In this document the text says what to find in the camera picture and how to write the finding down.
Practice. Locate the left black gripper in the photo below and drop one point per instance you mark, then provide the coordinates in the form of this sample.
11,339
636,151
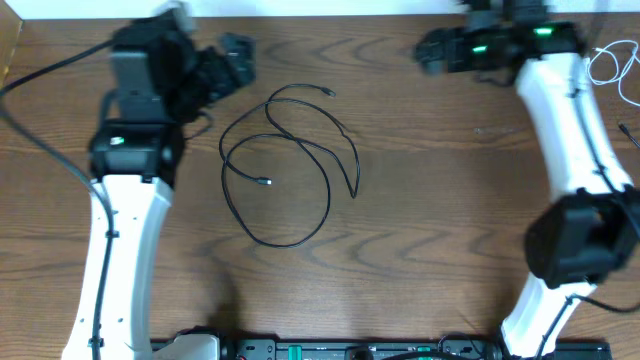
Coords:
230,61

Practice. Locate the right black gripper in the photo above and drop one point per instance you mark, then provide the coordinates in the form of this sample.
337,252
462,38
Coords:
433,40

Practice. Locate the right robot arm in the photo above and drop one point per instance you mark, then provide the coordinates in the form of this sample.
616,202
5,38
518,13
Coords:
591,226

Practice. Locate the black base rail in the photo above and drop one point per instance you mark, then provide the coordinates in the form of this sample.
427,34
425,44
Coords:
269,349

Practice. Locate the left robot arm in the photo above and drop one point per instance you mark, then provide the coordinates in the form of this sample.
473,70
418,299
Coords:
163,84

